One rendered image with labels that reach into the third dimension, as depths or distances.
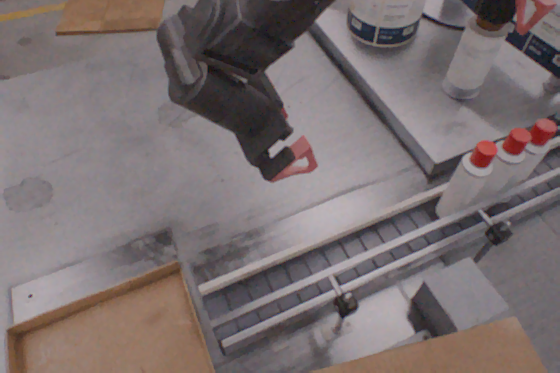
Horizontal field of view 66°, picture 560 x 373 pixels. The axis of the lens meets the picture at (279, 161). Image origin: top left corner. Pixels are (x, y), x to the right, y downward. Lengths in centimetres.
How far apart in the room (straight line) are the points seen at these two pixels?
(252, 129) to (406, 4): 77
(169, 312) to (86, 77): 72
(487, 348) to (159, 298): 55
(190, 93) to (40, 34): 271
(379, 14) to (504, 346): 85
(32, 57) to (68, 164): 190
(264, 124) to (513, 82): 86
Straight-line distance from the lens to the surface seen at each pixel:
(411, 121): 105
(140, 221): 95
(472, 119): 111
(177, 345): 83
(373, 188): 97
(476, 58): 107
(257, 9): 38
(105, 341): 86
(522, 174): 90
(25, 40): 312
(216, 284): 76
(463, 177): 79
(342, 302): 70
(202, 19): 41
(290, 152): 49
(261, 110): 48
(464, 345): 55
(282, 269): 80
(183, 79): 43
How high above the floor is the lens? 162
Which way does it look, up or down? 52 degrees down
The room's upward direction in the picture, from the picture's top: straight up
